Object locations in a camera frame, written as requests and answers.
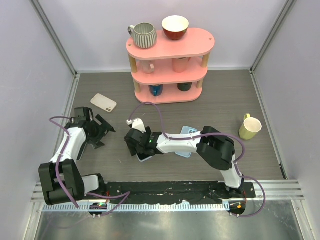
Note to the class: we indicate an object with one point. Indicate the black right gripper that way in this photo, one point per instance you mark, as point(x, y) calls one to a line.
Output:
point(132, 149)

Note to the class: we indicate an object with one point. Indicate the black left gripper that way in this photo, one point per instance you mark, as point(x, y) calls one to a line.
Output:
point(93, 141)

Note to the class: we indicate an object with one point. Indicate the lavender phone case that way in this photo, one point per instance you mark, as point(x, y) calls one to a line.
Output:
point(143, 160)

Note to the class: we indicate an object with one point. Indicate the beige phone case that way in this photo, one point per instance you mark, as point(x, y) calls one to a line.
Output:
point(103, 103)

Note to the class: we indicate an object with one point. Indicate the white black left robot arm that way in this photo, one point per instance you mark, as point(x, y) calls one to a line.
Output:
point(60, 178)

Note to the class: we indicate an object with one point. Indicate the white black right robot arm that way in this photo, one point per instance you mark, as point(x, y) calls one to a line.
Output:
point(215, 148)

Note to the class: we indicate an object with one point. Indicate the light blue phone case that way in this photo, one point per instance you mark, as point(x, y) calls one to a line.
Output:
point(186, 130)

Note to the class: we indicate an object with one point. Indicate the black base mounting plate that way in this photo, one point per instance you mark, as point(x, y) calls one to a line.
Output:
point(174, 192)

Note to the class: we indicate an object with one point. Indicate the blue mug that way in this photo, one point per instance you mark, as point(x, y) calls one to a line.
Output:
point(156, 90)

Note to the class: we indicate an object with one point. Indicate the black cup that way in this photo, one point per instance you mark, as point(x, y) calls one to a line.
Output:
point(184, 87)

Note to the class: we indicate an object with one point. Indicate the pale pink mug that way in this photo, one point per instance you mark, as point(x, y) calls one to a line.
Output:
point(147, 66)

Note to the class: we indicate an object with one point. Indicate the pink three-tier shelf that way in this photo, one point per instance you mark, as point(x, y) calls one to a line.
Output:
point(196, 44)

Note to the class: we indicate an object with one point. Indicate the pink cup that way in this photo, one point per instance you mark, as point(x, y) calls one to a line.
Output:
point(179, 65)

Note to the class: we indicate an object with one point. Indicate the grey striped mug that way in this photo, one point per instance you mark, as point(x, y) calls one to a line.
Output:
point(144, 35)

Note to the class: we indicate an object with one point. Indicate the yellow mug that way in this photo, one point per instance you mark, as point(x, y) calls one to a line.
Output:
point(249, 128)

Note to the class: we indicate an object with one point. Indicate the red white bowl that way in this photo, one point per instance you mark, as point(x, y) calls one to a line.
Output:
point(175, 27)

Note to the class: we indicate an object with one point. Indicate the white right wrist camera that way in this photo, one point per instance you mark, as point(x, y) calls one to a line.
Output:
point(136, 124)

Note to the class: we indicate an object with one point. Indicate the white slotted cable duct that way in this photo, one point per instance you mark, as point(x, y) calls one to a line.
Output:
point(91, 206)

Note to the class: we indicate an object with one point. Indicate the aluminium front rail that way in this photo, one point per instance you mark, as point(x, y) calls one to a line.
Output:
point(274, 190)

